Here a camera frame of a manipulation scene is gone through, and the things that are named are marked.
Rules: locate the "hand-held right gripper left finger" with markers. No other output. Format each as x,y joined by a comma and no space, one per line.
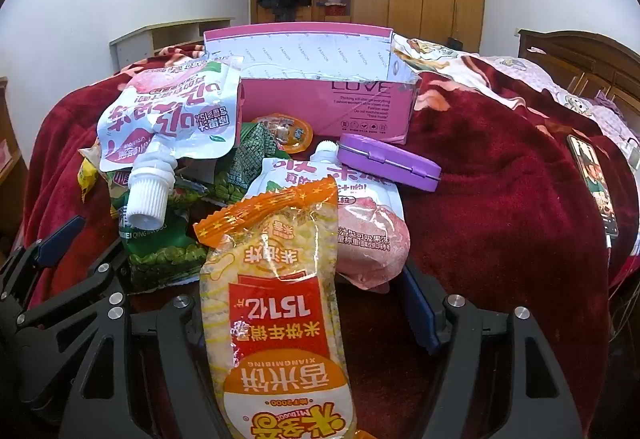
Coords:
175,324

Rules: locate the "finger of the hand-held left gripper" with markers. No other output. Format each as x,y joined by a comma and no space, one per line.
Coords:
102,284
57,239

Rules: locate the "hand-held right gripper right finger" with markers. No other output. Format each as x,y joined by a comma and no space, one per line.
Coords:
419,314

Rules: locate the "yellow candy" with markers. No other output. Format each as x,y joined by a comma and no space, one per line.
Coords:
86,174

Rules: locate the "yellow rice cracker packet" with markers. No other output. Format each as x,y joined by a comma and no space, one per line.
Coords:
275,329

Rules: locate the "purple plastic case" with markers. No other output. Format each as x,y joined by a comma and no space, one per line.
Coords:
385,164

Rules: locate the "pink cardboard box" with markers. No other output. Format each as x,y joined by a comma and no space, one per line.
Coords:
360,106

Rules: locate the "orange jelly cup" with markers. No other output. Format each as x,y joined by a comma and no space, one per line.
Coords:
285,131

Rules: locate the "wooden nightstand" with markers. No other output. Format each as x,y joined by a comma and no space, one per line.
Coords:
10,169

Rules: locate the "red floral blanket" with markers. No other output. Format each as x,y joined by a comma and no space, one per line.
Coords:
500,219

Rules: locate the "smartphone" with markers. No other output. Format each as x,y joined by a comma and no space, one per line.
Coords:
594,184

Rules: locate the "beige low shelf unit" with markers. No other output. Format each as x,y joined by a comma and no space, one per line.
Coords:
160,36

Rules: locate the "cartoon print quilt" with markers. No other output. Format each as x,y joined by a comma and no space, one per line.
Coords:
430,53

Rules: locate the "small black bag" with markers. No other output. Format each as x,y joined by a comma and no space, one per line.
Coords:
454,43

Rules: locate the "wooden headboard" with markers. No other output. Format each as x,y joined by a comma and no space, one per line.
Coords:
585,64

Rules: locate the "red basket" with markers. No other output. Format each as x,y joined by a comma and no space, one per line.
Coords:
332,10

